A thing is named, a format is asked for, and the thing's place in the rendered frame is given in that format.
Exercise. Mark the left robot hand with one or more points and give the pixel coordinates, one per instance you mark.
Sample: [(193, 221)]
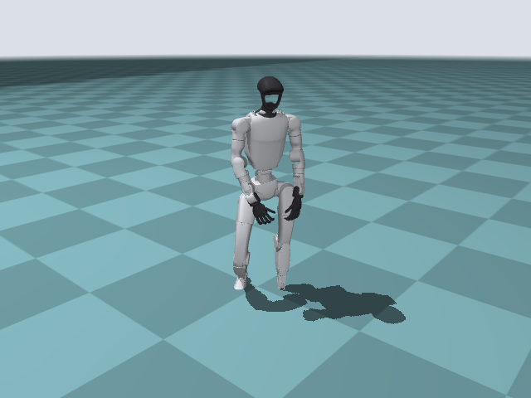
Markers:
[(296, 205)]

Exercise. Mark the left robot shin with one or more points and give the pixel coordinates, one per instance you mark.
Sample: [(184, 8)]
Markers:
[(282, 262)]

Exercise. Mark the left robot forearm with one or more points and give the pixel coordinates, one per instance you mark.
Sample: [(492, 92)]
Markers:
[(298, 174)]

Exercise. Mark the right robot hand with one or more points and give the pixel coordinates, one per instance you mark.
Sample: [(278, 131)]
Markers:
[(259, 210)]

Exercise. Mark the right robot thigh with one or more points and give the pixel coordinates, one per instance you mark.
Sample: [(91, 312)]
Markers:
[(244, 221)]

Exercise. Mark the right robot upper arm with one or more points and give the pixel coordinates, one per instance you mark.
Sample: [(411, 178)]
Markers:
[(238, 128)]

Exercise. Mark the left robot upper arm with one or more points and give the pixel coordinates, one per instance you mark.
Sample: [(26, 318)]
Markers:
[(295, 137)]

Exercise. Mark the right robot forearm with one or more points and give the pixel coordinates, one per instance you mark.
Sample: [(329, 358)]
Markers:
[(243, 177)]

